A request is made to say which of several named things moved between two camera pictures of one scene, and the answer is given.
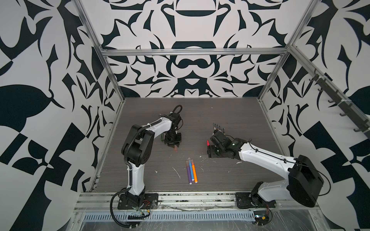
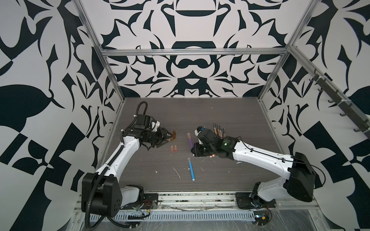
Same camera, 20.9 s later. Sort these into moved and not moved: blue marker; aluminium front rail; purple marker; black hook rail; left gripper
Moved: purple marker; left gripper
Not moved: black hook rail; blue marker; aluminium front rail
